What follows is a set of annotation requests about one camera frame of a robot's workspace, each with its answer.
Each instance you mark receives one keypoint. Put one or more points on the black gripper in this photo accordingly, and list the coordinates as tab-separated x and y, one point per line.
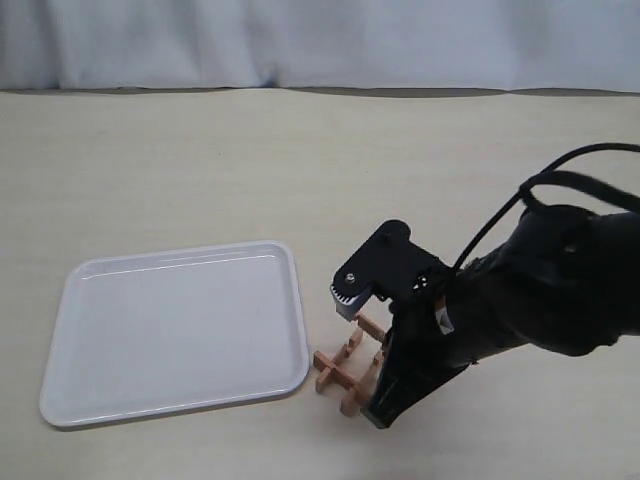
427	345

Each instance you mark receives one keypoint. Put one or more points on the notched wooden bar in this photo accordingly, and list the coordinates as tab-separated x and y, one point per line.
330	370
368	326
359	391

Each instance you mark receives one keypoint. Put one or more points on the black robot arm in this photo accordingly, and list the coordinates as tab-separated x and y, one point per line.
568	284

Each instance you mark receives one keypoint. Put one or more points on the white plastic tray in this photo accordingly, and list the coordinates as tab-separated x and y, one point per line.
169	332

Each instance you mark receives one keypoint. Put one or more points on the white backdrop cloth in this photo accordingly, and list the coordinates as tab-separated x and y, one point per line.
501	45

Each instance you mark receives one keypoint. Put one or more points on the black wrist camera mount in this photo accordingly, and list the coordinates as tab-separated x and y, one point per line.
388	265

